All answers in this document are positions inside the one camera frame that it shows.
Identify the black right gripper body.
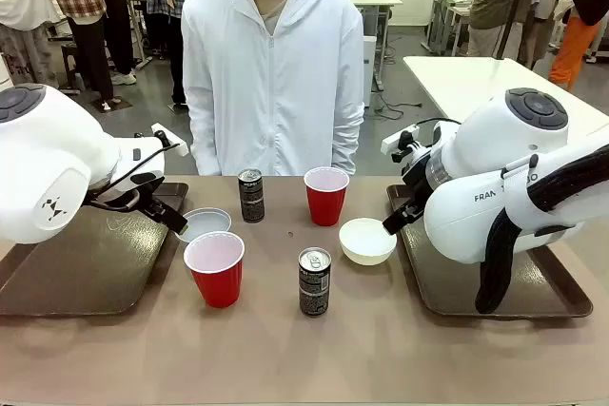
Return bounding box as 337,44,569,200
402,157,433,208

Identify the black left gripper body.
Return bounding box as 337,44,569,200
127,170,167,221

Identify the pale blue bowl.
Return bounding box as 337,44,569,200
177,206,233,243

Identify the white bowl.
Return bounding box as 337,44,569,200
338,217,398,267

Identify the red plastic cup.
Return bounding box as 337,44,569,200
183,230,246,309
304,166,350,228

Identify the black drink can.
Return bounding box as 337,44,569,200
237,168,266,223
298,246,332,317

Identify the person's right forearm white sleeve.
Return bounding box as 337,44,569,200
182,91,223,177

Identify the person's left forearm white sleeve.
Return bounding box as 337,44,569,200
329,101,365,175

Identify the brown plastic tray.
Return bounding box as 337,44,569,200
385,183,595,319
0,181,189,318

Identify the large white table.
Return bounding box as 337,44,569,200
403,55,609,137

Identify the white computer case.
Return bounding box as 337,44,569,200
363,34,381,104

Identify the dark stool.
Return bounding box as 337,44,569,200
59,41,85,95

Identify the person in white hoodie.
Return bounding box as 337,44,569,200
180,0,365,177

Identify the small white background table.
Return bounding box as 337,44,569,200
342,0,404,92

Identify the black pole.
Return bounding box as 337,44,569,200
496,0,533,61

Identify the person in orange trousers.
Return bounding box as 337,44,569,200
548,0,609,91

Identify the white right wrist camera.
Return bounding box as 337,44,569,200
381,124,422,164

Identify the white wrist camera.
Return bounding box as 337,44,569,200
381,124,422,164
150,123,187,156

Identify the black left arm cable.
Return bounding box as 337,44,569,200
84,141,183,212

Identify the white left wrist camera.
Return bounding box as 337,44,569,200
150,123,187,156

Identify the black floor cable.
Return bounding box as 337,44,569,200
373,89,423,121

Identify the black right arm cable sleeve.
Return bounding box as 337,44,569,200
474,143,609,315

